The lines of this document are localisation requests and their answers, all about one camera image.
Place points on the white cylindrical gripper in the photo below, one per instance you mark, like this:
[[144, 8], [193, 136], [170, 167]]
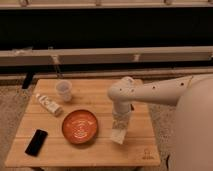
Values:
[[121, 108]]

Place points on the white sponge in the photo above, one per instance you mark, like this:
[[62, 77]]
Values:
[[118, 135]]

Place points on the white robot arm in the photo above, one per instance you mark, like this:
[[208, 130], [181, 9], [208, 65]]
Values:
[[192, 139]]

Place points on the orange ceramic bowl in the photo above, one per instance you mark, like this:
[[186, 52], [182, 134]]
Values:
[[79, 127]]

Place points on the wooden table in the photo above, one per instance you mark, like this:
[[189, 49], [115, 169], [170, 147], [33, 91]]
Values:
[[138, 149]]

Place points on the clear plastic cup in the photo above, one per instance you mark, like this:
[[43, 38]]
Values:
[[63, 89]]

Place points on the white small bottle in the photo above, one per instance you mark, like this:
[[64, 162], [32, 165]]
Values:
[[50, 105]]

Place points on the black phone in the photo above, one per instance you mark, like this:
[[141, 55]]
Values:
[[36, 142]]

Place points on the grey wall rail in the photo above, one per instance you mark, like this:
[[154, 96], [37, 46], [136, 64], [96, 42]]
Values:
[[105, 55]]

